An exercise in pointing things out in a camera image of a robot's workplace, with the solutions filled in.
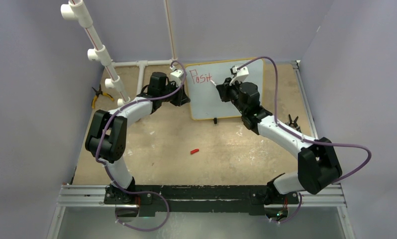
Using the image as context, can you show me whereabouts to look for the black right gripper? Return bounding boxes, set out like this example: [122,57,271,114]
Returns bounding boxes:
[218,77,247,115]

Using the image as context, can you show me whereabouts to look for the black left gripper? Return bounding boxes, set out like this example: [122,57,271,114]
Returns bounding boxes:
[160,81,190,107]

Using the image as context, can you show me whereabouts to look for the yellow-framed whiteboard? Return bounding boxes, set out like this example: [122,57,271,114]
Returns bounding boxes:
[186,58,250,120]

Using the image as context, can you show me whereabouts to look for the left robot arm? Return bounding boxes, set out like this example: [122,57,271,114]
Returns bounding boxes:
[85,69,190,204]

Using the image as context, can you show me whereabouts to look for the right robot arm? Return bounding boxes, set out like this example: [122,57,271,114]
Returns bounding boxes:
[216,82,342,203]

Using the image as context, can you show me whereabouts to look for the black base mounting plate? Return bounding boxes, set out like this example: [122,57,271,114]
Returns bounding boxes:
[103,185,299,217]

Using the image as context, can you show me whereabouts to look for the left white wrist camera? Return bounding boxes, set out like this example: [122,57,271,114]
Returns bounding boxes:
[169,66,184,87]

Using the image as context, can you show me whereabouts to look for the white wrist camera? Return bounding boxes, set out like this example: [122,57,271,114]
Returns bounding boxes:
[229,65,249,85]
[169,66,184,87]

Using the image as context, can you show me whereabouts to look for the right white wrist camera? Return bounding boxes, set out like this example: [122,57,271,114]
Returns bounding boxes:
[229,65,249,85]

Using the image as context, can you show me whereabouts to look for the green-handled pliers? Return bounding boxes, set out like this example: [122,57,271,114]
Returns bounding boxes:
[286,114,301,132]

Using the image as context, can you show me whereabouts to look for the yellow-handled pliers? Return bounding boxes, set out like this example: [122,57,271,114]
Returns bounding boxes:
[91,84,114,109]

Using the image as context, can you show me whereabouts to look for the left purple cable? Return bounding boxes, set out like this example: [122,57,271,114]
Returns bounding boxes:
[96,60,188,233]

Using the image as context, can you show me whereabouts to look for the white PVC pipe frame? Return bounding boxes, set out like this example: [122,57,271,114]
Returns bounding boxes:
[60,0,178,106]

